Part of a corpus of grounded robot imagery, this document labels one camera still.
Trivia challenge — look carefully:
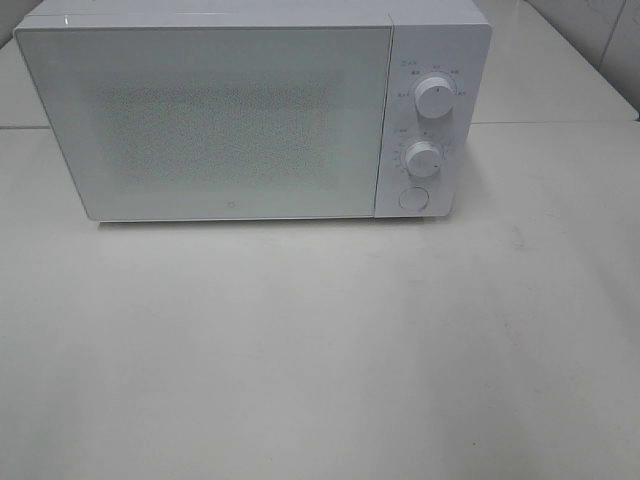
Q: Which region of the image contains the round white door button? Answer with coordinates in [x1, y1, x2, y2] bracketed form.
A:
[399, 187, 429, 212]

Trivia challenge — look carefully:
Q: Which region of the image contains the white microwave knob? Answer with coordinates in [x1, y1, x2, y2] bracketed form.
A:
[413, 72, 457, 120]
[404, 141, 442, 178]

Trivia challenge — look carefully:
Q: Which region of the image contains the white microwave door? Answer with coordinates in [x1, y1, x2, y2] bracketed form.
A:
[17, 27, 391, 221]

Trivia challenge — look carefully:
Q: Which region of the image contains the white microwave oven body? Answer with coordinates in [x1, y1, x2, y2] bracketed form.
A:
[14, 1, 492, 220]

